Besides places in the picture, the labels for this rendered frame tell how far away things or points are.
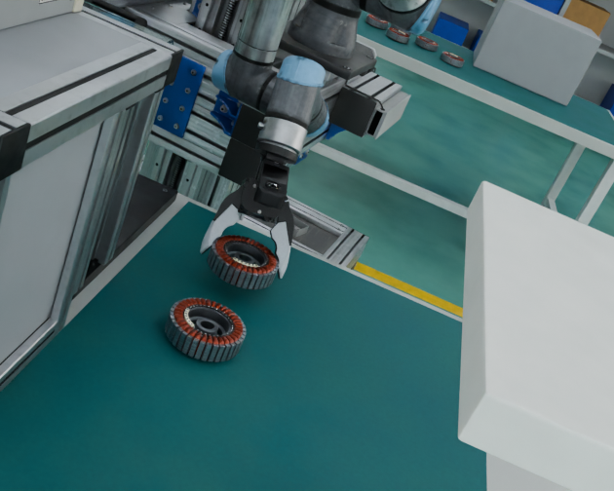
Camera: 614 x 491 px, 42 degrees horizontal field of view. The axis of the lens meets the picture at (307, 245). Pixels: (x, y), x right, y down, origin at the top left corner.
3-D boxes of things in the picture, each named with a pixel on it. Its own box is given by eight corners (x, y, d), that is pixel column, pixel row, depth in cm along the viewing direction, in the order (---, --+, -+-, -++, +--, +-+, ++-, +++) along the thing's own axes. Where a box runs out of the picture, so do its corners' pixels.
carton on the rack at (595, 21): (550, 21, 709) (565, -9, 697) (588, 38, 708) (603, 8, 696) (554, 28, 672) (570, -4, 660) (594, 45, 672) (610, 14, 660)
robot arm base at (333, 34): (300, 26, 181) (316, -16, 177) (360, 55, 179) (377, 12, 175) (277, 32, 168) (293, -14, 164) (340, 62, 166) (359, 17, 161)
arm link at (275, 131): (311, 129, 129) (263, 112, 127) (302, 156, 128) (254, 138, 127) (302, 135, 136) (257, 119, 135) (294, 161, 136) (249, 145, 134)
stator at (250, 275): (210, 244, 132) (216, 224, 131) (273, 264, 134) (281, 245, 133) (202, 279, 123) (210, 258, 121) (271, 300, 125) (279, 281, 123)
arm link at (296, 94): (331, 76, 136) (325, 59, 128) (312, 137, 135) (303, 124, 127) (288, 65, 138) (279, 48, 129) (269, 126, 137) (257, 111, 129)
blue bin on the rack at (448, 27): (430, 33, 732) (440, 11, 723) (458, 45, 732) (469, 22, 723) (428, 40, 694) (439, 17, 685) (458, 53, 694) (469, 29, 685)
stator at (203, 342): (229, 320, 121) (237, 300, 120) (247, 368, 113) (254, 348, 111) (158, 311, 117) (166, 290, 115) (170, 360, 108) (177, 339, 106)
